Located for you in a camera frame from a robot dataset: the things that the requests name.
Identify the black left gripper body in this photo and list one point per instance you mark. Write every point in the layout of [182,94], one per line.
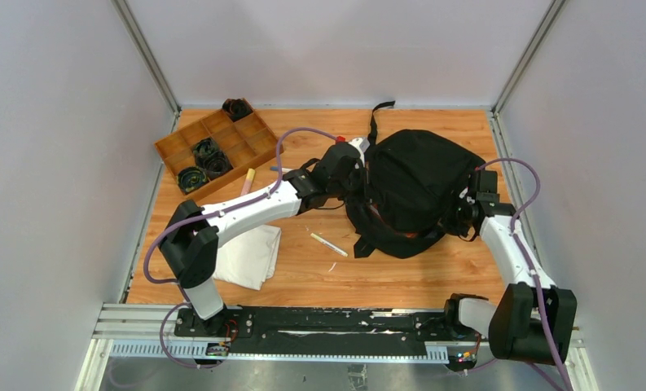
[354,176]

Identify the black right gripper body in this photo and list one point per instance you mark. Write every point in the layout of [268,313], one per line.
[470,204]

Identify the orange book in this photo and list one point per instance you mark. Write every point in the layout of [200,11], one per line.
[411,235]

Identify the black backpack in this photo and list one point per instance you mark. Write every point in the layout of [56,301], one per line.
[413,178]

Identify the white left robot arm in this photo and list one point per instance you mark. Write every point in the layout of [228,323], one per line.
[191,241]

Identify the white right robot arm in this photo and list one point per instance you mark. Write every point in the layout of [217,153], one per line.
[533,321]

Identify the blue white marker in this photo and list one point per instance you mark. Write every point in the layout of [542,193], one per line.
[277,169]

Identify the yellow white pen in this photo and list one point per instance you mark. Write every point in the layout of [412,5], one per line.
[329,244]

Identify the pink yellow highlighter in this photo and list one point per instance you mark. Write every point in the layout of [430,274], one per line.
[248,182]

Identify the wooden compartment tray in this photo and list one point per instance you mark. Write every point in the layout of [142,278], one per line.
[247,143]

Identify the rolled dark belt top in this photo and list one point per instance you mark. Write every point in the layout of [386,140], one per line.
[236,109]

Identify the rolled dark belt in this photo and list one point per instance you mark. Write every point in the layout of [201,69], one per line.
[191,179]
[204,149]
[217,165]
[236,109]

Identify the rolled dark belt centre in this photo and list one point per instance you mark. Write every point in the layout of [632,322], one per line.
[217,165]

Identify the white folded cloth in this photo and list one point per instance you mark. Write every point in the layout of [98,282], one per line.
[249,259]

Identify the rolled dark belt middle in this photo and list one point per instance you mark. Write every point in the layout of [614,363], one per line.
[204,149]

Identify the rolled dark belt front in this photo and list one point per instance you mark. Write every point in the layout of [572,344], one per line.
[191,179]

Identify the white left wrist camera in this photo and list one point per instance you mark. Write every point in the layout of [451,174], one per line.
[361,144]

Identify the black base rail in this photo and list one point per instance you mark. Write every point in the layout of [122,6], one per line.
[327,332]

